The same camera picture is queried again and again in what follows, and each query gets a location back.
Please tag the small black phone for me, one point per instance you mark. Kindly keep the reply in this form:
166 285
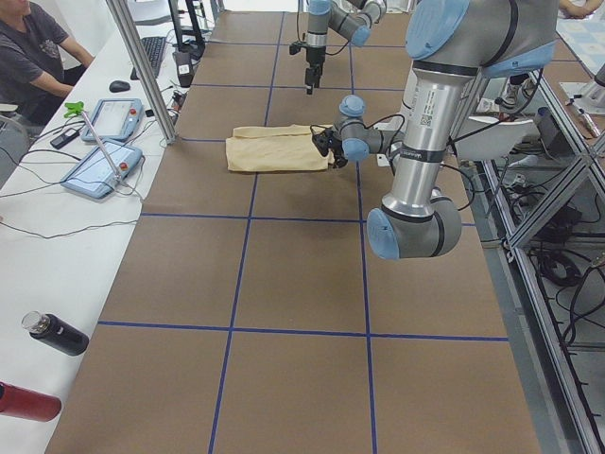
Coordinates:
64 138

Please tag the aluminium frame post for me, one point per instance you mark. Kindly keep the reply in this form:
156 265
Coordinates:
129 33

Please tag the black computer mouse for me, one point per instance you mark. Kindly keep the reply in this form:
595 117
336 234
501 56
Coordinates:
119 86

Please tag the near blue teach pendant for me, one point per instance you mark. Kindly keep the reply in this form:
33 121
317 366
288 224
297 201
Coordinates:
94 177

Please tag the blue teach pendant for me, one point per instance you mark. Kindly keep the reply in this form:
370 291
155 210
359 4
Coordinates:
116 118
94 177

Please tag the white plastic chair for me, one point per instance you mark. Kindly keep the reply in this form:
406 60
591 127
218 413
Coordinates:
492 143

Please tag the black monitor stand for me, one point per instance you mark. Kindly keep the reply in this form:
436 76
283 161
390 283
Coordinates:
187 17

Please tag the red water bottle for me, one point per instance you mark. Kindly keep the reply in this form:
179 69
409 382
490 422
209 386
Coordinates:
27 404

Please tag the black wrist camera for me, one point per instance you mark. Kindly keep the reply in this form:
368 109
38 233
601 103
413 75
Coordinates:
296 47
322 138

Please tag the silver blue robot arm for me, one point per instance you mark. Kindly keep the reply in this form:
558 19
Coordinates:
328 15
449 43

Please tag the beige long sleeve graphic shirt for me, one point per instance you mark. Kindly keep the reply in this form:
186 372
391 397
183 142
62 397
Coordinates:
269 149

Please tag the green clip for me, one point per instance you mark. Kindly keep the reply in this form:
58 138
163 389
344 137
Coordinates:
73 109

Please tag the black keyboard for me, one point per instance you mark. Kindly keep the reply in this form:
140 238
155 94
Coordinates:
154 48

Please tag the black water bottle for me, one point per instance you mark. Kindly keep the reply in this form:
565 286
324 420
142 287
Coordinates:
56 333

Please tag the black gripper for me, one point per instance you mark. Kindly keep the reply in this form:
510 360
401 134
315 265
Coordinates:
313 56
337 152

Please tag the seated person in dark shirt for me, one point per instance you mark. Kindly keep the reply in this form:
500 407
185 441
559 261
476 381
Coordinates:
40 62

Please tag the far blue teach pendant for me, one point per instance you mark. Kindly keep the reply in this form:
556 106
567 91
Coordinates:
116 118

